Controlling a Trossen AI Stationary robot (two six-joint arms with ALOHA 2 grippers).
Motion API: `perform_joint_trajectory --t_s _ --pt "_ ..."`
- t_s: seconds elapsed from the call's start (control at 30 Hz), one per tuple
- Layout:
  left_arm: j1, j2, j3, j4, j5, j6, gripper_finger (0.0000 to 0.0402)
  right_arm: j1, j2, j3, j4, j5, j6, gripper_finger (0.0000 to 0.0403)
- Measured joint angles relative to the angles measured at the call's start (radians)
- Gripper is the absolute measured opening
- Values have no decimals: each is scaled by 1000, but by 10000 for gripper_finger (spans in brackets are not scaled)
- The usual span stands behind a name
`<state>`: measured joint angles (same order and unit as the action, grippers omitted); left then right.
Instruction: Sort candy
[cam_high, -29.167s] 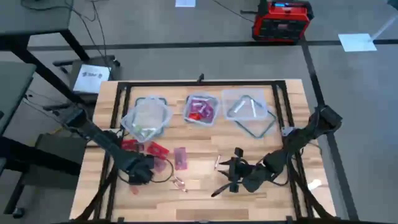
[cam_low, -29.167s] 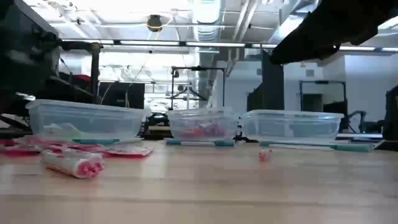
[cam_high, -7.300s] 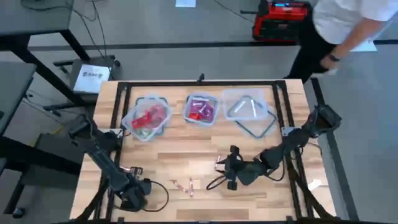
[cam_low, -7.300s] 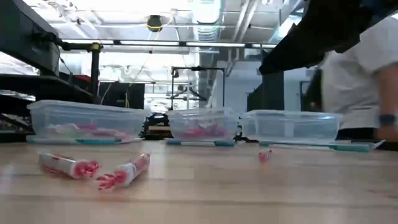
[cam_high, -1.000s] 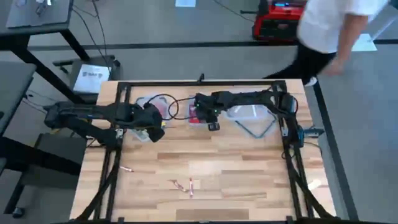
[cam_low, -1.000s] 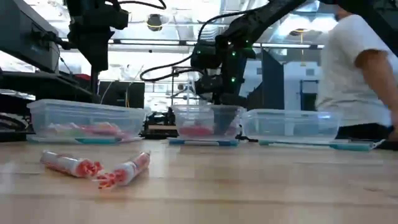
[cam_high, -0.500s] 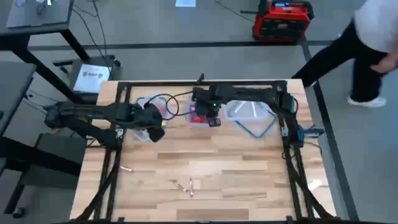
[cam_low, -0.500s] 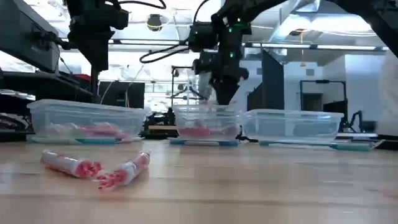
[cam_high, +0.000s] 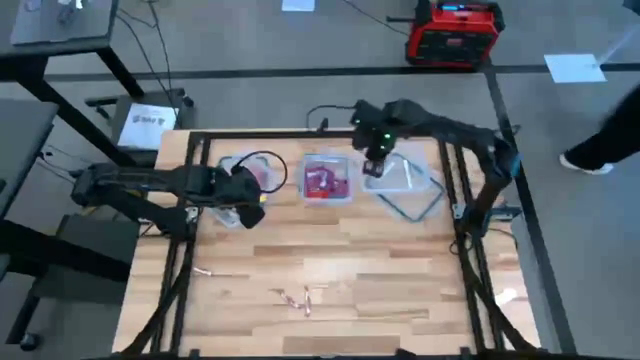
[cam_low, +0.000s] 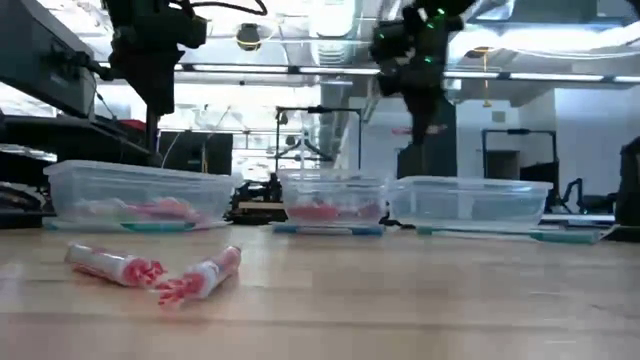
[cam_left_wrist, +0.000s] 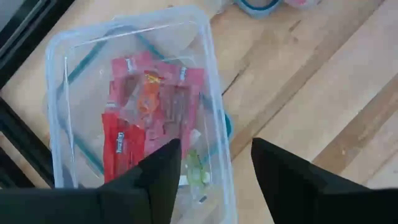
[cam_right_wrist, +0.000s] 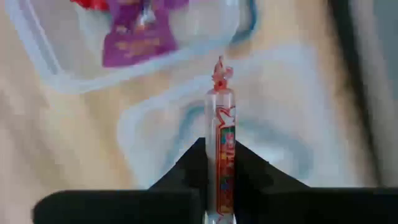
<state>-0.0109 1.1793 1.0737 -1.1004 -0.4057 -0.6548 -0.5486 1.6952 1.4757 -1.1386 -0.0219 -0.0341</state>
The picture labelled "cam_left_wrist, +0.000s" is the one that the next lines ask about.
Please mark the clear plastic container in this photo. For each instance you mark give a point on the clear plastic container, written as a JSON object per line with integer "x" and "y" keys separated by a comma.
{"x": 87, "y": 93}
{"x": 301, "y": 2}

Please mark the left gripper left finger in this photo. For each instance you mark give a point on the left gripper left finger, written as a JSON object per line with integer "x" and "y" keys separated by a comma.
{"x": 155, "y": 186}

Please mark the black table frame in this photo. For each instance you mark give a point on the black table frame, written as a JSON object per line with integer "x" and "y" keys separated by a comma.
{"x": 25, "y": 140}

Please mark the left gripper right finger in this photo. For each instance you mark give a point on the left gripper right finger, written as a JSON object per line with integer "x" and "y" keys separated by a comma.
{"x": 286, "y": 186}

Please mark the green candy pack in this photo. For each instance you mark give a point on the green candy pack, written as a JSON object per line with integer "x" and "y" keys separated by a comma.
{"x": 196, "y": 168}

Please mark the clear container with blue rim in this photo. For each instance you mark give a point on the clear container with blue rim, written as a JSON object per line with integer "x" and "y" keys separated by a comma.
{"x": 248, "y": 9}

